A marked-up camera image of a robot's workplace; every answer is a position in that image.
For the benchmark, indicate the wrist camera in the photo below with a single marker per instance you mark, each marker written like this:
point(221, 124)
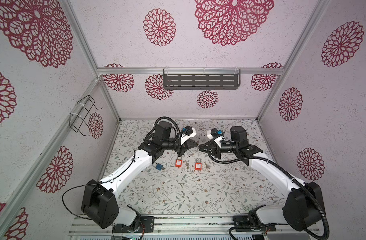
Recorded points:
point(187, 133)
point(216, 135)

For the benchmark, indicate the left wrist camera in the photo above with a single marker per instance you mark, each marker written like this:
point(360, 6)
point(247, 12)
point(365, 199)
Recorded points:
point(187, 133)

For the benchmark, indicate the red padlock with property label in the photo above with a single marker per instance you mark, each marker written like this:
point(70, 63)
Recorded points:
point(198, 164)

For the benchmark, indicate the aluminium front rail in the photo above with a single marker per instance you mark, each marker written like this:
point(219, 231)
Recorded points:
point(183, 227)

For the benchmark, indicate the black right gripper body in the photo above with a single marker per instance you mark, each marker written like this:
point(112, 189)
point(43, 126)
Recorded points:
point(216, 151)

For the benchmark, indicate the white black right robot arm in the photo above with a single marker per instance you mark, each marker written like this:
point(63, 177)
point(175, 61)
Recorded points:
point(304, 208)

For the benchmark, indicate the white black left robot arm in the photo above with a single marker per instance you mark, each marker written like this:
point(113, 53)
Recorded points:
point(100, 202)

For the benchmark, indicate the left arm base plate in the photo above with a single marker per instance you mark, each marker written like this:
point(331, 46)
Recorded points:
point(142, 224)

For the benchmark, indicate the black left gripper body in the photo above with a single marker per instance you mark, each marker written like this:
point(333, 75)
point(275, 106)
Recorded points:
point(183, 149)

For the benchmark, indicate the grey metal wall shelf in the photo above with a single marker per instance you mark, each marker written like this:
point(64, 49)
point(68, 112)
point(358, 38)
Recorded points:
point(203, 81)

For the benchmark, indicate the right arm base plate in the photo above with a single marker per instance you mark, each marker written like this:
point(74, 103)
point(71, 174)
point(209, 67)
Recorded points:
point(245, 223)

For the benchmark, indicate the red padlock with warning label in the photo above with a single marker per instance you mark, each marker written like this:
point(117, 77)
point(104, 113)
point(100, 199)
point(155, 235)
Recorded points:
point(179, 162)

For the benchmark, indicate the black wire wall basket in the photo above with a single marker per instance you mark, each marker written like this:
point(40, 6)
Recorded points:
point(87, 121)

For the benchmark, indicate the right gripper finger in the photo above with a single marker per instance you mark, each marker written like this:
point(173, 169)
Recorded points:
point(203, 147)
point(205, 150)

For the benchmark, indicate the blue padlock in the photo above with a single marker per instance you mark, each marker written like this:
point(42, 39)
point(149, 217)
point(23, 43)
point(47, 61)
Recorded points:
point(159, 167)

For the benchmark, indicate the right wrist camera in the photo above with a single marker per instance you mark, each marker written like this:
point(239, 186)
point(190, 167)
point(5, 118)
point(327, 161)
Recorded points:
point(216, 135)

